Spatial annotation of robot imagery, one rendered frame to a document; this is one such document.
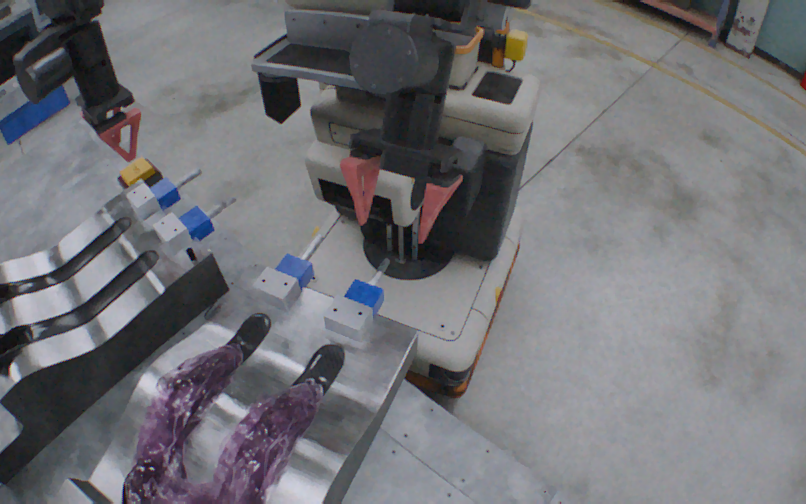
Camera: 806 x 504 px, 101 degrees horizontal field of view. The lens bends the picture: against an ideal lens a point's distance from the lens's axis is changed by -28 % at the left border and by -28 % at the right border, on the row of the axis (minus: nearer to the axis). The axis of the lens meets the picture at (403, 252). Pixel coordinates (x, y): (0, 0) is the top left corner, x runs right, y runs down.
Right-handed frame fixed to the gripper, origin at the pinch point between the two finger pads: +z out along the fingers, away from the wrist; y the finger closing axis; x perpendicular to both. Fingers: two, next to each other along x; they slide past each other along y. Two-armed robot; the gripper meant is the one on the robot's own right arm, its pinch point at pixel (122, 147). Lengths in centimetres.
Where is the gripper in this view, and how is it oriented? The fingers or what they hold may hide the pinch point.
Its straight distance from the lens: 72.7
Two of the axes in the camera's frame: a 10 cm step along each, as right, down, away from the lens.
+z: -0.1, 6.6, 7.5
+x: 6.5, -5.7, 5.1
